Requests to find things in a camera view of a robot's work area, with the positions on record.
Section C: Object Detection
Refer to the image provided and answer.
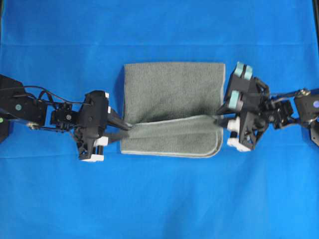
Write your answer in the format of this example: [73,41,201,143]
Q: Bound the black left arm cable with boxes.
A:
[14,86,88,108]

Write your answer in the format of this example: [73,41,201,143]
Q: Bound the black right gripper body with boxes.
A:
[223,62,294,152]

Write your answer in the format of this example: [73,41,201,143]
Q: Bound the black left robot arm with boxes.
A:
[0,75,133,162]

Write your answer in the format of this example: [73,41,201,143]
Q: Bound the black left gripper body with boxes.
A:
[51,90,109,162]

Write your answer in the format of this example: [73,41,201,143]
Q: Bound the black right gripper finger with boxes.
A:
[213,116,233,127]
[215,104,227,115]

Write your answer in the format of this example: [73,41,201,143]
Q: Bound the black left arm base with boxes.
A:
[0,118,9,143]

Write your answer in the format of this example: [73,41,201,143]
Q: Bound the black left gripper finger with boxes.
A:
[107,107,133,130]
[106,130,129,144]

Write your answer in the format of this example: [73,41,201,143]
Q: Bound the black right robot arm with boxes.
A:
[215,62,319,152]

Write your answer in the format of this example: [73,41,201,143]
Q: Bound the blue table cloth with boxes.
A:
[0,0,319,239]

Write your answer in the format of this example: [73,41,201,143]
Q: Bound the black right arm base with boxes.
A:
[310,121,319,146]

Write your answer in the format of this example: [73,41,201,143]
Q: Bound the grey microfibre towel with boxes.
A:
[121,62,226,158]

